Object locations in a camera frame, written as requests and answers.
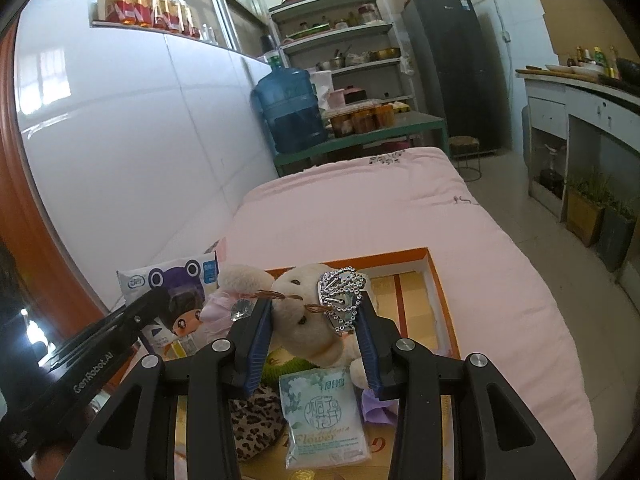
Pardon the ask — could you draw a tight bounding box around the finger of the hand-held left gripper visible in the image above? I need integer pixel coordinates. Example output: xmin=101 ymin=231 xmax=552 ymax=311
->
xmin=37 ymin=287 xmax=173 ymax=362

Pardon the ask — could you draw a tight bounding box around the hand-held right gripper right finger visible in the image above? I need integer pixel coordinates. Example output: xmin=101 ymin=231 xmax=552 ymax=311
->
xmin=356 ymin=292 xmax=573 ymax=480

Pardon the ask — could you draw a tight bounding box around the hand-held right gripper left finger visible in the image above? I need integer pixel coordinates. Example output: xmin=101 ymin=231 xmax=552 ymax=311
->
xmin=52 ymin=297 xmax=275 ymax=480

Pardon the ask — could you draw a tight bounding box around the green knitted scrunchie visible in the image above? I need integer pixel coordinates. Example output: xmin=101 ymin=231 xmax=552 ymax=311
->
xmin=260 ymin=347 xmax=321 ymax=386

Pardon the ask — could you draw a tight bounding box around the purple organza pouch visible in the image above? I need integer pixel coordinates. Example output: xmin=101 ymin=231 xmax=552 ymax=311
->
xmin=360 ymin=387 xmax=401 ymax=426

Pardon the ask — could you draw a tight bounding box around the white plush bear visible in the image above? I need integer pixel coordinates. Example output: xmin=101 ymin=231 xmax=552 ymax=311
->
xmin=200 ymin=262 xmax=373 ymax=391

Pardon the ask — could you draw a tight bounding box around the small yellow packet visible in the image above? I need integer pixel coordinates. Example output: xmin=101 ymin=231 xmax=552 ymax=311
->
xmin=165 ymin=335 xmax=201 ymax=361

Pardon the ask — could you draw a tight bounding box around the white blue wipes packet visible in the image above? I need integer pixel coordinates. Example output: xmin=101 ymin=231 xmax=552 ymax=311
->
xmin=116 ymin=252 xmax=223 ymax=356

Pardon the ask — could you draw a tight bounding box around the leopard print scrunchie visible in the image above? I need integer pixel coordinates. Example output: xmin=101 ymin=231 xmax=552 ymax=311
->
xmin=229 ymin=387 xmax=291 ymax=463

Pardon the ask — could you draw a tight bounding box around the floral tissue packet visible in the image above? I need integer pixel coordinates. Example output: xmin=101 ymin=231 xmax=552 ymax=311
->
xmin=277 ymin=367 xmax=373 ymax=471

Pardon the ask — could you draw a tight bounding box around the orange cardboard box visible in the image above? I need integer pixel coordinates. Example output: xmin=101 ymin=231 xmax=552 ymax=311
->
xmin=172 ymin=246 xmax=462 ymax=480

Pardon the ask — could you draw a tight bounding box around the round wicker stool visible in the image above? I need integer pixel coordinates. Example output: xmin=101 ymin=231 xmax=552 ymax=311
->
xmin=447 ymin=136 xmax=483 ymax=183

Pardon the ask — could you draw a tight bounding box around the row of amber jars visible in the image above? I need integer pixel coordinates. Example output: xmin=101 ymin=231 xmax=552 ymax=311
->
xmin=327 ymin=101 xmax=408 ymax=138

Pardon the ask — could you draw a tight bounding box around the green table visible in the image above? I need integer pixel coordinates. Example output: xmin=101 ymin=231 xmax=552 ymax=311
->
xmin=272 ymin=110 xmax=449 ymax=178

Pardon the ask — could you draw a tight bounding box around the blue water jug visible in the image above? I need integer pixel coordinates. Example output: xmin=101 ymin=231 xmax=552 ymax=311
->
xmin=250 ymin=50 xmax=329 ymax=156

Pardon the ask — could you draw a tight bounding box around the yellow planter box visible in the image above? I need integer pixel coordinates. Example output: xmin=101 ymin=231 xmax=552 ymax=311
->
xmin=565 ymin=172 xmax=608 ymax=248

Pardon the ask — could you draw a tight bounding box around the dark planter box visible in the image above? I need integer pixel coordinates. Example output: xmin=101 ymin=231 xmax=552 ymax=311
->
xmin=597 ymin=200 xmax=638 ymax=273

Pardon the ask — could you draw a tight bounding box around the dark refrigerator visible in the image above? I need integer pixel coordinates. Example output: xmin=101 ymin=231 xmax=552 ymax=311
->
xmin=402 ymin=0 xmax=511 ymax=156

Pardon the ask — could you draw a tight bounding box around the row of red label bottles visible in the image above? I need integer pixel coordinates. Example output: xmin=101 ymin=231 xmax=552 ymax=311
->
xmin=104 ymin=0 xmax=201 ymax=38

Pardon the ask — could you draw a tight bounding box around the metal shelf rack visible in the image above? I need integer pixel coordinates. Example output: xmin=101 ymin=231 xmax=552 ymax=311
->
xmin=267 ymin=0 xmax=418 ymax=113

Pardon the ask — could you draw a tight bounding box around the white kitchen counter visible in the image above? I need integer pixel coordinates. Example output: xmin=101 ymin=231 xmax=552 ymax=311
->
xmin=515 ymin=67 xmax=640 ymax=221

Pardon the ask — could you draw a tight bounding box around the group of condiment bottles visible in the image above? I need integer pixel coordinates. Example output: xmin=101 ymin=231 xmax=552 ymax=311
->
xmin=572 ymin=45 xmax=621 ymax=78

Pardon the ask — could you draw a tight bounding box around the black wok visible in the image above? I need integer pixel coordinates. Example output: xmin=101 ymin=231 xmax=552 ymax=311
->
xmin=615 ymin=57 xmax=640 ymax=83

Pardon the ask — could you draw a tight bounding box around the cardboard sheet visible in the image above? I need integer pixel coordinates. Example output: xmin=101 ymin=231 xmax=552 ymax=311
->
xmin=536 ymin=0 xmax=640 ymax=68

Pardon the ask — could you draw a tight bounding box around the brown wooden door frame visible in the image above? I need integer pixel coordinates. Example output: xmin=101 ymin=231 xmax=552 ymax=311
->
xmin=0 ymin=25 xmax=121 ymax=341

